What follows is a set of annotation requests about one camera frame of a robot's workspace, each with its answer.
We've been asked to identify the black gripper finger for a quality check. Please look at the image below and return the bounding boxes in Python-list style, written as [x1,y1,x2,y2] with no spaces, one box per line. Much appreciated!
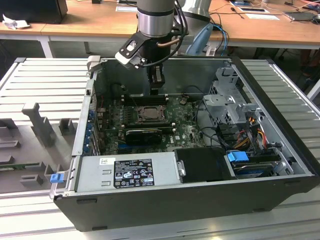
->
[148,63,166,97]

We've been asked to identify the metal socket cover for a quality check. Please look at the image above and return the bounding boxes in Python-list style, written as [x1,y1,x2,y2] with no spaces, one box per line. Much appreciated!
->
[136,105,168,123]

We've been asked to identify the black RAM slot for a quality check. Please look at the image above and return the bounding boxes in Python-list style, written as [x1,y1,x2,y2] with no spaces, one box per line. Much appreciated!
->
[124,93,169,97]
[124,98,169,103]
[124,95,169,100]
[124,100,169,105]

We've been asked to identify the CPU socket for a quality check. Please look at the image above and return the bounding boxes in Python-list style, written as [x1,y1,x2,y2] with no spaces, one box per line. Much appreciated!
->
[134,104,169,125]

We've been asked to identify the green RAM stick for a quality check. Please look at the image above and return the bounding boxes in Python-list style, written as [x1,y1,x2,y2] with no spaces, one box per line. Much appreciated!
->
[126,119,174,129]
[0,162,41,172]

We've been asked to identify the wooden desk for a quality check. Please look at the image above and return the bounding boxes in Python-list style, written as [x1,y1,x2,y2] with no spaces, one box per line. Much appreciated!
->
[0,0,320,60]

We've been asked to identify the green motherboard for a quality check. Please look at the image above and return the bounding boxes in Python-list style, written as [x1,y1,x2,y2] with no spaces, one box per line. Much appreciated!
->
[96,96,221,156]

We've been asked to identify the black graphics card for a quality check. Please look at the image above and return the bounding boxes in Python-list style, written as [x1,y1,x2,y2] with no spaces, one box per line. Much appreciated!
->
[124,128,163,145]

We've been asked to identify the silver drive cage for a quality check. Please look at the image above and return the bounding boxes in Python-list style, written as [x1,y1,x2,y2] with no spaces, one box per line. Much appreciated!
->
[201,66,266,126]

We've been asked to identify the silver power supply unit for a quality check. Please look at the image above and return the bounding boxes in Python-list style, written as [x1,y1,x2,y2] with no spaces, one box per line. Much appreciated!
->
[74,151,187,193]

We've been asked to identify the hard disk in blue carrier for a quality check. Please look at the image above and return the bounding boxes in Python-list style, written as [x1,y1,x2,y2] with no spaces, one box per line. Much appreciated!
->
[226,151,281,180]

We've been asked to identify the white paper sheet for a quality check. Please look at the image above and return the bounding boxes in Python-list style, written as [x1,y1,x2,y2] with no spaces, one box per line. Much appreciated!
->
[245,13,281,21]

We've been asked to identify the grey parts rack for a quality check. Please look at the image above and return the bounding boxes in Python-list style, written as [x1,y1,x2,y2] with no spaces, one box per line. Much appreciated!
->
[0,102,78,195]

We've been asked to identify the black box on desk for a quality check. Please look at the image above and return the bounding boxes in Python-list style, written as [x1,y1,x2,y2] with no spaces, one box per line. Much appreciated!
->
[0,0,69,25]

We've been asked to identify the black open PC case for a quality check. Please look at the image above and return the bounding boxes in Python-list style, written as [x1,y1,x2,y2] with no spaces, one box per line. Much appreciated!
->
[49,56,320,232]

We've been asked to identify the crumpled white paper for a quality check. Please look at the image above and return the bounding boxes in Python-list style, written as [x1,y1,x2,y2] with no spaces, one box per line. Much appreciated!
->
[1,13,31,30]

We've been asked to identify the blue case latch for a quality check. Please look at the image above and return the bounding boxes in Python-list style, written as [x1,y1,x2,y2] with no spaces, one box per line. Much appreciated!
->
[49,173,65,185]

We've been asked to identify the dark notebook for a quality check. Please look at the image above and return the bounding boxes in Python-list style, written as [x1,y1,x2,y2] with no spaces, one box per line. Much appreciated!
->
[283,11,316,23]

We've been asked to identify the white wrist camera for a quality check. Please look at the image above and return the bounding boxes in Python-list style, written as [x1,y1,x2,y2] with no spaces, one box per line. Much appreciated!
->
[114,37,148,69]

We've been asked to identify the white desk cable hatch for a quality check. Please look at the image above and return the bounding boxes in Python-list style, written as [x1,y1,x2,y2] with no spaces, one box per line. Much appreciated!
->
[115,5,138,13]
[236,6,270,14]

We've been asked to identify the blue cable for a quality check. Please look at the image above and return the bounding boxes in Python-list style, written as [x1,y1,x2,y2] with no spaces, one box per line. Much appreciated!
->
[212,23,230,55]

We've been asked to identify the black cable bundle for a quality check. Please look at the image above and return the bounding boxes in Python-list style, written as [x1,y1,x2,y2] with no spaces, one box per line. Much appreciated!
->
[195,99,238,149]

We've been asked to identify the coloured power wires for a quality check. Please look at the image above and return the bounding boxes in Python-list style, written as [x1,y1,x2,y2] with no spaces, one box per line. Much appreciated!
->
[234,126,266,149]

